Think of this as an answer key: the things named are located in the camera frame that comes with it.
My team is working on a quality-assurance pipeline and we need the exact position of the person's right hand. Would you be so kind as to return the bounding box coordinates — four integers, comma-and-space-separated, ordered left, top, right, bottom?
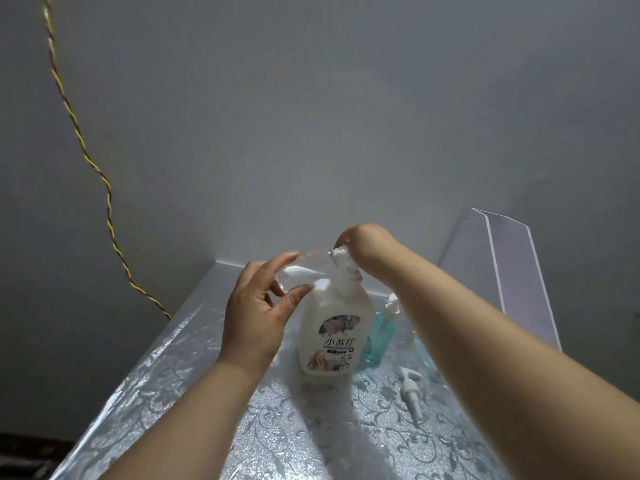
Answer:
334, 224, 402, 284

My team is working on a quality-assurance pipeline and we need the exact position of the person's left hand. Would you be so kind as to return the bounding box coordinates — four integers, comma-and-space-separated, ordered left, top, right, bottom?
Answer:
218, 251, 314, 371

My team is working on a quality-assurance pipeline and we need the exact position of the clear plastic refill pouch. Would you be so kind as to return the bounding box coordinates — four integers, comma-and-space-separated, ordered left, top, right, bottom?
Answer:
276, 248, 352, 296

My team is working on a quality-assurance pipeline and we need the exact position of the person's left forearm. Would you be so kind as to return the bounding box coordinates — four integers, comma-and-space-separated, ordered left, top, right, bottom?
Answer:
100, 357, 281, 480

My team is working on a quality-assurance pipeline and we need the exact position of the person's right forearm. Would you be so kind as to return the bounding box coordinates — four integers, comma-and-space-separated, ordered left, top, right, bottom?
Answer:
381, 242, 640, 480

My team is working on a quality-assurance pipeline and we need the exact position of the white bottle with floral label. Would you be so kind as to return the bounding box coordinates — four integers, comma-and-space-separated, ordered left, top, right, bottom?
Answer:
296, 265, 376, 378

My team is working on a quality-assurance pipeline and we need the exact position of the teal translucent bottle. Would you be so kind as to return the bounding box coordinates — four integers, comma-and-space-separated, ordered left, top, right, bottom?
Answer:
358, 294, 401, 368

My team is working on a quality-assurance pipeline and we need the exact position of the silver floral table cover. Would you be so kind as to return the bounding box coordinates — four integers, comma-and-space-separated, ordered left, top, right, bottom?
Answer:
50, 260, 564, 480

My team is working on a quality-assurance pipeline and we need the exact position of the white pump dispenser head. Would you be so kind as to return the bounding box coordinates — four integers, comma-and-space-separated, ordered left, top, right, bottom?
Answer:
397, 366, 426, 428

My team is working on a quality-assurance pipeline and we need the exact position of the white folded board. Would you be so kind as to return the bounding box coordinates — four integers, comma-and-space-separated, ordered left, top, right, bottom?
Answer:
439, 208, 564, 353

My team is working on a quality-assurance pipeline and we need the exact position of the twisted yellow and red cable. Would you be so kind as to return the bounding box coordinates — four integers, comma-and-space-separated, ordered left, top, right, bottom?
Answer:
42, 0, 172, 321

